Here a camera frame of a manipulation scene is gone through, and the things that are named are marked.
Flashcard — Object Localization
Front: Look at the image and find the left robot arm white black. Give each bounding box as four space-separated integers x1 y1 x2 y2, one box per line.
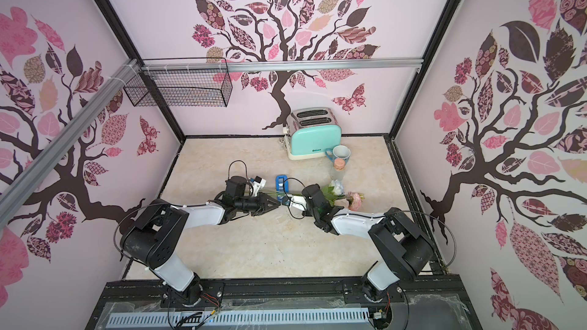
119 177 281 295

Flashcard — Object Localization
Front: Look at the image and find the white slotted cable duct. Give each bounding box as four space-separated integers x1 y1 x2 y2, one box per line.
102 308 371 329

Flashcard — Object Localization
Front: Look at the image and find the mint green toaster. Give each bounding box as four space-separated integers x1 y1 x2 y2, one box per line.
284 107 342 160

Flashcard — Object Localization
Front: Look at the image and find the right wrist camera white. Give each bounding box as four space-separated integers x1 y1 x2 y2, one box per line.
282 196 307 211

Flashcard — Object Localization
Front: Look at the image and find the blue floral mug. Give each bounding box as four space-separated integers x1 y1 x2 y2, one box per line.
325 145 352 163

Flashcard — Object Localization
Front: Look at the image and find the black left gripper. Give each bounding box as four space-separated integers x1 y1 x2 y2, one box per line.
236 192 282 217

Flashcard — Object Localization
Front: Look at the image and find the aluminium frame rail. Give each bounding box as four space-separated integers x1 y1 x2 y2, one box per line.
1 57 423 227

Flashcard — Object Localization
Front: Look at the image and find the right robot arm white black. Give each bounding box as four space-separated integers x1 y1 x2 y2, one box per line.
302 184 434 301

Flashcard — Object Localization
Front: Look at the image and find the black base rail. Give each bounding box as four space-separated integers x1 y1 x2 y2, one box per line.
85 276 482 329

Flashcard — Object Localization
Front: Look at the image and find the glass jar pink lid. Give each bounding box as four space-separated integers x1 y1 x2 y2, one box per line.
330 158 346 181

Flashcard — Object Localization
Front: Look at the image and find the artificial flower bouquet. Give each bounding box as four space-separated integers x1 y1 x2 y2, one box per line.
260 180 365 212

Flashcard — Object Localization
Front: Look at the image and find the black wire basket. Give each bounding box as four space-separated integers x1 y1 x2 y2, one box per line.
124 57 233 108

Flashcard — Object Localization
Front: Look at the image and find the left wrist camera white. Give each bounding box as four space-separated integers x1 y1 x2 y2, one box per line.
249 176 266 196

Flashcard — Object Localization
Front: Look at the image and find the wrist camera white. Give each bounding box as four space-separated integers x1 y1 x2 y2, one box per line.
282 196 307 211
249 176 266 196

